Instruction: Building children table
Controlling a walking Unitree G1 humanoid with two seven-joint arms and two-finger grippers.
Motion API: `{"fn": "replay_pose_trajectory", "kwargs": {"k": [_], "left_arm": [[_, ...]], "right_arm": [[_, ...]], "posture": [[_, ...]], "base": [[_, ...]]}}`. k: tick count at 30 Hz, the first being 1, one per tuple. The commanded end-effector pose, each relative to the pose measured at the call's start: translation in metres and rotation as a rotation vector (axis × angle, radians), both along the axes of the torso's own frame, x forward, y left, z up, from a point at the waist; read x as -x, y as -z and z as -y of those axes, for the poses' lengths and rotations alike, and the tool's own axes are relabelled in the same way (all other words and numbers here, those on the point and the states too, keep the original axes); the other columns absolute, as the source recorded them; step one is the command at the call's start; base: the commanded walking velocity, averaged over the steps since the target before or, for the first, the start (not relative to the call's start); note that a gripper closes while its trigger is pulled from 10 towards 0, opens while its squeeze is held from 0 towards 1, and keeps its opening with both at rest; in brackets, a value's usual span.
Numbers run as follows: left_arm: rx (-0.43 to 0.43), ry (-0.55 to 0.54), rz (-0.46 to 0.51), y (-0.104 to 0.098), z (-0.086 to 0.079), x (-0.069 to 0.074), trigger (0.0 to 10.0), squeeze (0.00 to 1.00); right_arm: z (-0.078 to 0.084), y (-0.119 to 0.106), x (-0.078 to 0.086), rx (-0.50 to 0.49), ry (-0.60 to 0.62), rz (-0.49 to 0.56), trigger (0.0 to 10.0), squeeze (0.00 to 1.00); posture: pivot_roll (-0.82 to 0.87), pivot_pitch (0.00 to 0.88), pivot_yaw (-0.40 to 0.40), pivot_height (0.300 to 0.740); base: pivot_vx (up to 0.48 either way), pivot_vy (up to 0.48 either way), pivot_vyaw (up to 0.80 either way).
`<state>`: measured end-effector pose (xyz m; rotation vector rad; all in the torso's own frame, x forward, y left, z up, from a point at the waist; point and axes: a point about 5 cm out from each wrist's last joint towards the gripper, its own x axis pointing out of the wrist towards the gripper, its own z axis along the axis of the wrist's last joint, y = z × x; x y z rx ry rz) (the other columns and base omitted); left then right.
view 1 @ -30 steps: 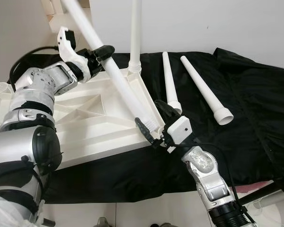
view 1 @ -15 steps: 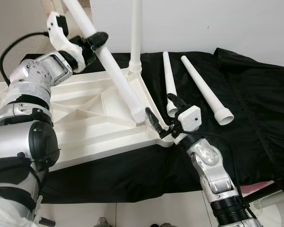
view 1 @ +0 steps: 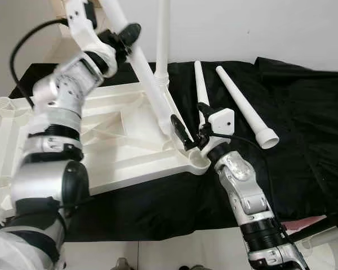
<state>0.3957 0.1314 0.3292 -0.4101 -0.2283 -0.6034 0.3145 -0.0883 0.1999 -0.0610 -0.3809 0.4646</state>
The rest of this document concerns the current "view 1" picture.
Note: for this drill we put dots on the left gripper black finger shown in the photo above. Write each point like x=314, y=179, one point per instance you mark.
x=130, y=35

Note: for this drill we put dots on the white plastic table leg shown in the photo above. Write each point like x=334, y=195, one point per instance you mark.
x=148, y=84
x=200, y=84
x=163, y=34
x=242, y=104

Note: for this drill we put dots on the white plastic table top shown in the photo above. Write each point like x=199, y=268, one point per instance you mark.
x=129, y=140

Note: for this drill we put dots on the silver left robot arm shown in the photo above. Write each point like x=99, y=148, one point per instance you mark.
x=62, y=90

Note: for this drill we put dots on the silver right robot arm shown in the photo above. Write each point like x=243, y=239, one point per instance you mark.
x=242, y=180

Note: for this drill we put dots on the black table cloth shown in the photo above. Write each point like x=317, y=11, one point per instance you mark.
x=293, y=140

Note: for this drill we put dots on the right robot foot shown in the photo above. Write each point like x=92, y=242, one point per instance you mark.
x=192, y=268

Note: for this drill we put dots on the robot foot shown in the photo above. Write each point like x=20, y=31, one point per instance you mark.
x=192, y=268
x=122, y=264

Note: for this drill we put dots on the pink cushion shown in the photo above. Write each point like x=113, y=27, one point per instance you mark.
x=301, y=224

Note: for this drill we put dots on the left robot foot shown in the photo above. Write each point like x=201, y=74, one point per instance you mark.
x=122, y=264

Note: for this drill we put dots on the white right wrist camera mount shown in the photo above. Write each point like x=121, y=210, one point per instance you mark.
x=221, y=124

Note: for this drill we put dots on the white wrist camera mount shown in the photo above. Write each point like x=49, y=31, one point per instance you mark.
x=221, y=124
x=79, y=25

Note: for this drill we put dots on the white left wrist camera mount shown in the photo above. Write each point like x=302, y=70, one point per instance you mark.
x=79, y=25

